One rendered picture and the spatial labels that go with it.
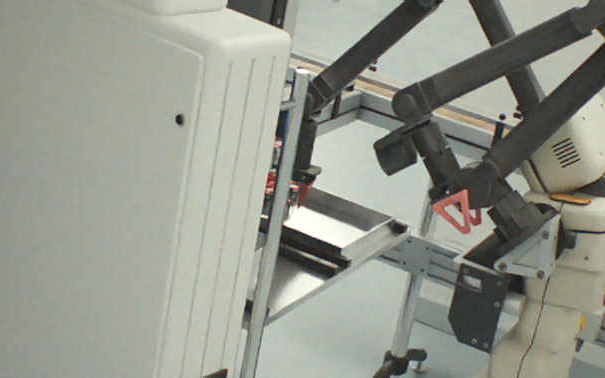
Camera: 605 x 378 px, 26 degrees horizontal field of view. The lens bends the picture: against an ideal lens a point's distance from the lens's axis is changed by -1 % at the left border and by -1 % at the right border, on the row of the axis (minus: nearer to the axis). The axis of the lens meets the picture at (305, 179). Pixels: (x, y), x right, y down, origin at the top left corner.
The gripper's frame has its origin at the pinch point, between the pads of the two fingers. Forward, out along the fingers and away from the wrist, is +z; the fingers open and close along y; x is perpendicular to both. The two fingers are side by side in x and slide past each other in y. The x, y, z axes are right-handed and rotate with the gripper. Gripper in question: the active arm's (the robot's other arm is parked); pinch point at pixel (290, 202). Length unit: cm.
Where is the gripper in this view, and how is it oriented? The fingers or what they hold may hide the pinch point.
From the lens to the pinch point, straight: 300.9
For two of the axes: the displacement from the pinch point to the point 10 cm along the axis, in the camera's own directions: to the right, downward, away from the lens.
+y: -9.5, -2.5, 1.9
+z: -1.8, 9.2, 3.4
